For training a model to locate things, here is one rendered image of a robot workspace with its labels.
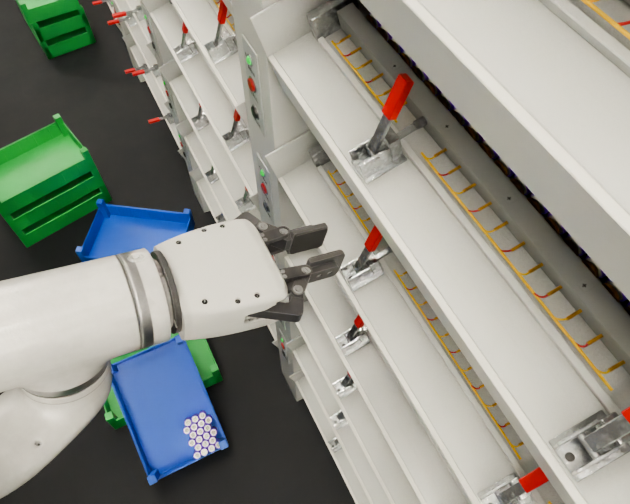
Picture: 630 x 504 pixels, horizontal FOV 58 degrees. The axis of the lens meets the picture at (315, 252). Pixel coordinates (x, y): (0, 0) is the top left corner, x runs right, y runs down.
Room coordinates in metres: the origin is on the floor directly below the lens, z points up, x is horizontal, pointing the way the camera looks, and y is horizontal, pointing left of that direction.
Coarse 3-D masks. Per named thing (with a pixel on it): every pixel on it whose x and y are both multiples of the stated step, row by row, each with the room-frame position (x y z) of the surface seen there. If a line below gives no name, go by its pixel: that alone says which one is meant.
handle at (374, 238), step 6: (372, 234) 0.33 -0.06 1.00; (378, 234) 0.33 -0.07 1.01; (366, 240) 0.33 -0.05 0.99; (372, 240) 0.33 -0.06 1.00; (378, 240) 0.33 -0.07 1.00; (366, 246) 0.33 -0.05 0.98; (372, 246) 0.32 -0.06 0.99; (366, 252) 0.33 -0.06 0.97; (360, 258) 0.33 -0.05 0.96; (366, 258) 0.32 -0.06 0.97; (360, 264) 0.32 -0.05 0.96; (366, 264) 0.33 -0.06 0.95; (360, 270) 0.32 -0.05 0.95
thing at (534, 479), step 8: (536, 472) 0.10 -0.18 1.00; (520, 480) 0.09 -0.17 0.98; (528, 480) 0.09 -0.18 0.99; (536, 480) 0.09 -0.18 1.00; (544, 480) 0.09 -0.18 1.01; (512, 488) 0.09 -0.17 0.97; (520, 488) 0.09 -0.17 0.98; (528, 488) 0.09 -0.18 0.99; (504, 496) 0.09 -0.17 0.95; (512, 496) 0.09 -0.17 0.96
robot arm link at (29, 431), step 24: (96, 384) 0.17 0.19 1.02; (0, 408) 0.15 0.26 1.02; (24, 408) 0.15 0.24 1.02; (48, 408) 0.14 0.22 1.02; (72, 408) 0.15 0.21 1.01; (96, 408) 0.15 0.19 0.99; (0, 432) 0.12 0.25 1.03; (24, 432) 0.12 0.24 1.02; (48, 432) 0.13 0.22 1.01; (72, 432) 0.13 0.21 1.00; (0, 456) 0.10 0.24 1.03; (24, 456) 0.11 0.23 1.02; (48, 456) 0.11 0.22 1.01; (0, 480) 0.08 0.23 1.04; (24, 480) 0.09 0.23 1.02
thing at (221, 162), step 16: (176, 64) 1.11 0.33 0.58; (176, 80) 1.10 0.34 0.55; (176, 96) 1.05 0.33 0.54; (192, 96) 1.04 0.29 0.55; (192, 112) 0.99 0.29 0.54; (208, 128) 0.94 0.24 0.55; (208, 144) 0.89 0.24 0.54; (224, 160) 0.84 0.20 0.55; (224, 176) 0.80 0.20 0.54; (240, 192) 0.75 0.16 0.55; (240, 208) 0.70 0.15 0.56; (256, 208) 0.71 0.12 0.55
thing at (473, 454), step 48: (288, 144) 0.48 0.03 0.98; (288, 192) 0.45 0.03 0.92; (336, 240) 0.37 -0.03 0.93; (384, 240) 0.37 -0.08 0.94; (384, 288) 0.31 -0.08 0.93; (384, 336) 0.25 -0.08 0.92; (432, 384) 0.20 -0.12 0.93; (480, 384) 0.19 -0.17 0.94; (432, 432) 0.15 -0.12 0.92; (480, 432) 0.15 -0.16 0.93; (480, 480) 0.11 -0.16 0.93
